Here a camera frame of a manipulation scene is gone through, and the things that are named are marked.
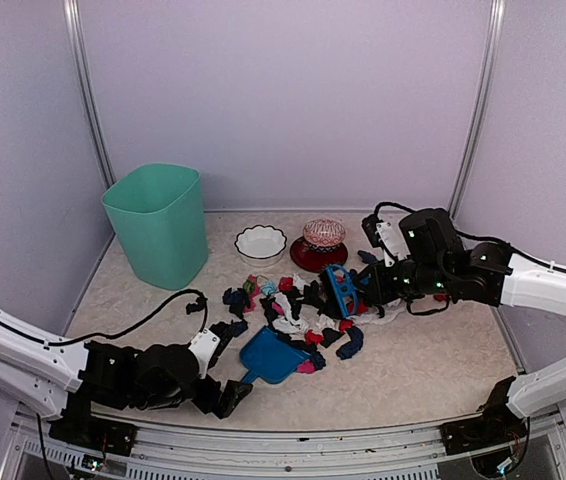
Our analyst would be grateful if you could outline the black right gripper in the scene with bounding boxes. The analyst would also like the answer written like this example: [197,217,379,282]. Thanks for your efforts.
[354,257,452,304]

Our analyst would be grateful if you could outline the blue hand brush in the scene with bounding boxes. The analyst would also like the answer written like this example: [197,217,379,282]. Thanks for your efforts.
[319,265,359,320]

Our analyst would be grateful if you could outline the blue plastic dustpan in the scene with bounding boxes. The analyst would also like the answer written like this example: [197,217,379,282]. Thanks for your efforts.
[239,326,310,384]

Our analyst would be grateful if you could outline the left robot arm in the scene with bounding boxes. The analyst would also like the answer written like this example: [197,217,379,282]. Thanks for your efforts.
[0,309,253,445]

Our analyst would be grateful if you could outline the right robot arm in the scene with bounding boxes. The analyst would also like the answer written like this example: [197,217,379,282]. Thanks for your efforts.
[353,208,566,444]

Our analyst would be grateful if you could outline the red patterned bowl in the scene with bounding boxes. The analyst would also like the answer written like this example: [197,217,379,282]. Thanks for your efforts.
[290,237,349,273]

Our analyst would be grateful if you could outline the pink patterned inverted bowl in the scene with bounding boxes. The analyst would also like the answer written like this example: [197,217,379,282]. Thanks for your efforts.
[302,218,346,248]

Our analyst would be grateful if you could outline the red paper scrap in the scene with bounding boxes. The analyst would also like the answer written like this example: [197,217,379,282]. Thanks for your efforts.
[304,330,324,345]

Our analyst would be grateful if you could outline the pink and navy scrap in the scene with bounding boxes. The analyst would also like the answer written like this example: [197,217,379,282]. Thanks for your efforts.
[296,352,326,374]

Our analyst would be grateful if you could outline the black scrap near bin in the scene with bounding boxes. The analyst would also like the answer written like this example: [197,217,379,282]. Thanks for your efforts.
[186,295,208,315]

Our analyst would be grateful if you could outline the light blue paper scrap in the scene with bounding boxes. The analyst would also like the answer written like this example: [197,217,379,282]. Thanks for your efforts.
[260,280,277,296]

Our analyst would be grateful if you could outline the white scalloped bowl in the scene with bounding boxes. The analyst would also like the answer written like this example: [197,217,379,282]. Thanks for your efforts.
[234,225,287,267]

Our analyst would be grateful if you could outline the teal plastic waste bin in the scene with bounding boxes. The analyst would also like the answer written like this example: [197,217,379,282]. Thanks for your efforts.
[101,164,208,291]

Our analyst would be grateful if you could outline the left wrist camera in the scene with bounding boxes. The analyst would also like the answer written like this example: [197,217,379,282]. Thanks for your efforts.
[188,322,234,379]

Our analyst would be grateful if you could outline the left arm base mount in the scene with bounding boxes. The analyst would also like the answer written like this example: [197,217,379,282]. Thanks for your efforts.
[49,403,137,457]

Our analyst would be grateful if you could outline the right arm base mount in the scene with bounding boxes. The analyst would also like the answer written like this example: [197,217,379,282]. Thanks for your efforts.
[439,376,529,455]

